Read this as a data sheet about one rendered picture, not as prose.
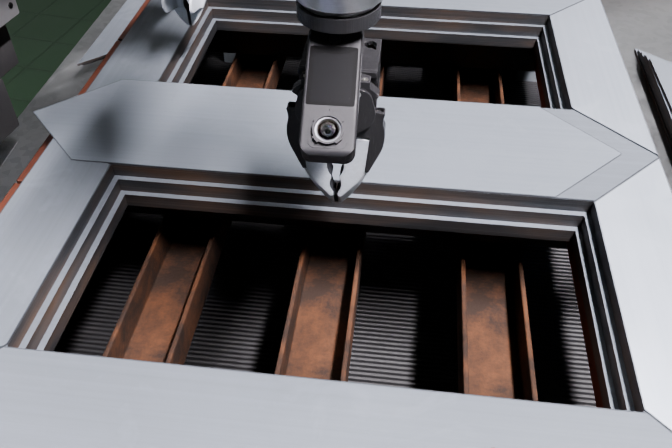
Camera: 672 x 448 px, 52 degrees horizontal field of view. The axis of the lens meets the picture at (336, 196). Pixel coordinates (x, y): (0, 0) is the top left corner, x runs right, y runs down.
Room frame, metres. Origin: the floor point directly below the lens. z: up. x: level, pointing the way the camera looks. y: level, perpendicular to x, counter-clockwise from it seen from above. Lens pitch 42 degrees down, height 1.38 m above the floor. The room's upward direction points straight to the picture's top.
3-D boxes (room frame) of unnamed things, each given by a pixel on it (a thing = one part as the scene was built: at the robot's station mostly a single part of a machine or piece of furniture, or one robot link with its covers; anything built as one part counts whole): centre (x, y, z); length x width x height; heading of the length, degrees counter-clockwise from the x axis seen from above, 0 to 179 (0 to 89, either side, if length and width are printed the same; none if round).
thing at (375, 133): (0.51, -0.02, 1.01); 0.05 x 0.02 x 0.09; 83
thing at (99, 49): (1.30, 0.39, 0.70); 0.39 x 0.12 x 0.04; 173
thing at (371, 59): (0.54, 0.00, 1.07); 0.09 x 0.08 x 0.12; 173
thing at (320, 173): (0.54, 0.01, 0.96); 0.06 x 0.03 x 0.09; 173
